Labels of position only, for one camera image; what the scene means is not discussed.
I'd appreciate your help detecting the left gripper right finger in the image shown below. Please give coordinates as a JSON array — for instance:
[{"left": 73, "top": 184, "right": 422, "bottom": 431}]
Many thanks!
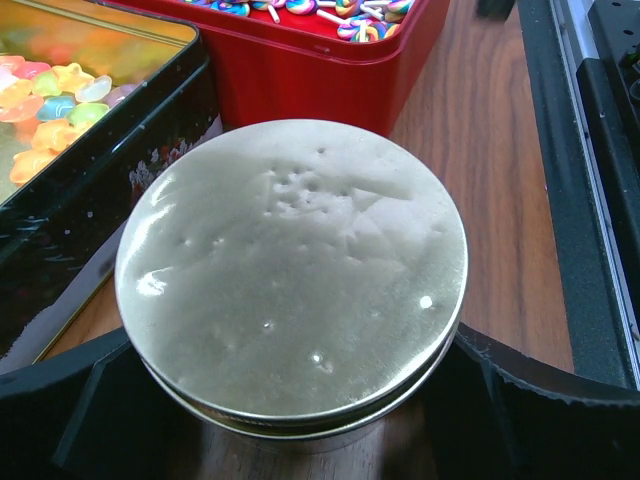
[{"left": 425, "top": 325, "right": 639, "bottom": 479}]

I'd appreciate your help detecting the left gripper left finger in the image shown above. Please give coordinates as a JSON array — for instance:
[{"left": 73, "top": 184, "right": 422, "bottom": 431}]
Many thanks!
[{"left": 1, "top": 329, "right": 179, "bottom": 479}]

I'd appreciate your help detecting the gold jar lid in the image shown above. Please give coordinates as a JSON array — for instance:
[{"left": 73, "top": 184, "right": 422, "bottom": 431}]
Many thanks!
[{"left": 114, "top": 119, "right": 469, "bottom": 439}]

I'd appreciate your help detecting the gold tin of gummies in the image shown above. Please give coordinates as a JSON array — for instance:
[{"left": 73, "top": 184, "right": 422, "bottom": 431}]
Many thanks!
[{"left": 1, "top": 1, "right": 222, "bottom": 372}]

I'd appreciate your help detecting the red tray of lollipops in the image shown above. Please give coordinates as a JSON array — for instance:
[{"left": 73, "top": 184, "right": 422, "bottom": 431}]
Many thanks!
[{"left": 120, "top": 1, "right": 449, "bottom": 136}]

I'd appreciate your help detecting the clear plastic jar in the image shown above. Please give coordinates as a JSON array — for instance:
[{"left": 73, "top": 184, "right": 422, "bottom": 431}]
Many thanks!
[{"left": 202, "top": 397, "right": 425, "bottom": 457}]

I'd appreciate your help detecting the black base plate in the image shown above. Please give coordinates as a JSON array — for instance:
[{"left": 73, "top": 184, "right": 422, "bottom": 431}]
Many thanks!
[{"left": 517, "top": 1, "right": 639, "bottom": 390}]

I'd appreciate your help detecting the aluminium frame rail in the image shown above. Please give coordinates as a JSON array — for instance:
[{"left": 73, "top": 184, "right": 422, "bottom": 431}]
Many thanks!
[{"left": 549, "top": 0, "right": 640, "bottom": 351}]

